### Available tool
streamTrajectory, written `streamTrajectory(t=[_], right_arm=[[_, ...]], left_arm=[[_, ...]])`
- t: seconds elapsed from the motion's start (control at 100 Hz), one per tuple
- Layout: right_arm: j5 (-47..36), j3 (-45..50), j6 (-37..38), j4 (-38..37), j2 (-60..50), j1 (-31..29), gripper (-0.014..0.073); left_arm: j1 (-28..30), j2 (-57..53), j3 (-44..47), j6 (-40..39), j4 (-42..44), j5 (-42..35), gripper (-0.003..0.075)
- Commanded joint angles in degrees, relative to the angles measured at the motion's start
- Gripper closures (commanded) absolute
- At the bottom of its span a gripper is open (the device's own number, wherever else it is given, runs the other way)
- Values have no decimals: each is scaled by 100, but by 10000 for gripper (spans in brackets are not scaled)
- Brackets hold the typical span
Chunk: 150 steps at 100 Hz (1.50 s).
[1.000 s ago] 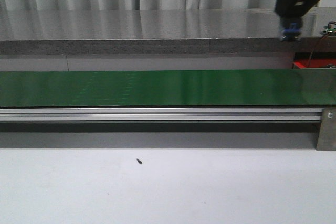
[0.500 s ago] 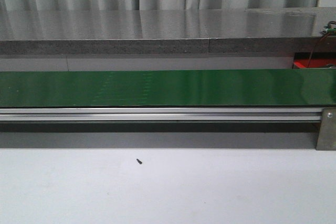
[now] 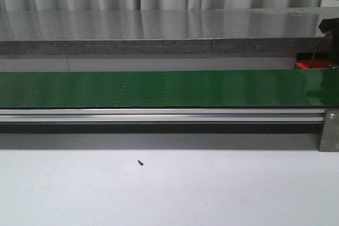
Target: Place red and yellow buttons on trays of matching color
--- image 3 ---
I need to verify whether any red plate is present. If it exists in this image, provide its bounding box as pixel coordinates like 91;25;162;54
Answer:
295;53;331;69

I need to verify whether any green conveyor belt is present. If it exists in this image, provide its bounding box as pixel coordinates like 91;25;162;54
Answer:
1;69;338;109

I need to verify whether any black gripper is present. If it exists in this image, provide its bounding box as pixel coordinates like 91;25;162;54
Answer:
318;18;339;66

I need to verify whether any grey stone shelf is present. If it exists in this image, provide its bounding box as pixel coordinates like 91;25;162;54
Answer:
1;7;338;55

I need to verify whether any grey metal bracket plate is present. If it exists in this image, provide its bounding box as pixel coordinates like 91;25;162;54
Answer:
319;109;339;152

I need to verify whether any aluminium conveyor rail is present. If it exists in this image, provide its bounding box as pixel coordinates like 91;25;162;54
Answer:
1;108;326;123

